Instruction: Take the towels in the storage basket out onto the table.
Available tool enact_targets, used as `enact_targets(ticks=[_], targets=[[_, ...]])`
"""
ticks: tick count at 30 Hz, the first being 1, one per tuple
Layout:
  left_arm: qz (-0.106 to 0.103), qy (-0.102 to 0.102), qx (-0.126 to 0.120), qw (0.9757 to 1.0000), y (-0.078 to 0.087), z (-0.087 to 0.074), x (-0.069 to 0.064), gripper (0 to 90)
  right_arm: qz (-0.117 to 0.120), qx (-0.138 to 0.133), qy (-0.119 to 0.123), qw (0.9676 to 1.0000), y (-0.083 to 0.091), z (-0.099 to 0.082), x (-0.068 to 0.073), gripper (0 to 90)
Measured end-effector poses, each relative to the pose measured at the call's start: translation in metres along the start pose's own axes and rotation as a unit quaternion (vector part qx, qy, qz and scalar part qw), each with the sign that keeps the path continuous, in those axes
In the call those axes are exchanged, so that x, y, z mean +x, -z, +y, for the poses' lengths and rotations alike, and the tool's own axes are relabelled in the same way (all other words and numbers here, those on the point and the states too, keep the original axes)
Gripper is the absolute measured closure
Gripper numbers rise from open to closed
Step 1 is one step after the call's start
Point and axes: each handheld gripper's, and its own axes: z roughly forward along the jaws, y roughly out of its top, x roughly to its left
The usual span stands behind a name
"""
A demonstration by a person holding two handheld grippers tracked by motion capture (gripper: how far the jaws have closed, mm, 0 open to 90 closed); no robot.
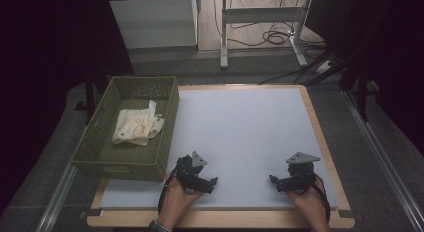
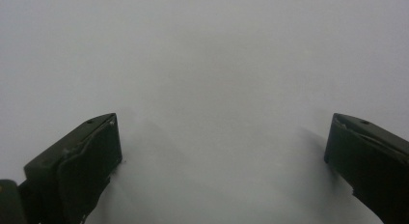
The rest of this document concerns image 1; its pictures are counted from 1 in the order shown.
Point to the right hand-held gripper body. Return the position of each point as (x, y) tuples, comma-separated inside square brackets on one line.
[(300, 178)]

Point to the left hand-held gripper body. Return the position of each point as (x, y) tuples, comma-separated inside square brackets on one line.
[(190, 175)]

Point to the cream printed cloth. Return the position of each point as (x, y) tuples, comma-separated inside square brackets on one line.
[(135, 125)]

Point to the green woven plastic basket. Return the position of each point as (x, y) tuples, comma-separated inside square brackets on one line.
[(100, 158)]

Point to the person's right hand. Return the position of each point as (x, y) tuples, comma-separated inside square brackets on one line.
[(308, 205)]

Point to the person's left hand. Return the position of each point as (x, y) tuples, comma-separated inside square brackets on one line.
[(176, 205)]

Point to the black tape strip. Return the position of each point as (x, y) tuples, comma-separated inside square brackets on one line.
[(90, 212), (346, 214)]

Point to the striped wristband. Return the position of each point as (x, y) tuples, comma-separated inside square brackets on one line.
[(159, 227)]

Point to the black metal stand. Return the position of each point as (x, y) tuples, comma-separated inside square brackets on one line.
[(89, 92), (361, 92)]

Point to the dark curtain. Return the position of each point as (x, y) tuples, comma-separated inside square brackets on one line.
[(43, 58), (396, 58)]

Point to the grey cabinet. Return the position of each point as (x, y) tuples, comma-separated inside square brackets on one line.
[(153, 23)]

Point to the grey metal floor rail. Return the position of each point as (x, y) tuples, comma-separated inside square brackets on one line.
[(55, 198), (383, 158)]

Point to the white metal desk frame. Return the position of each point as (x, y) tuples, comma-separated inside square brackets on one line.
[(260, 15)]

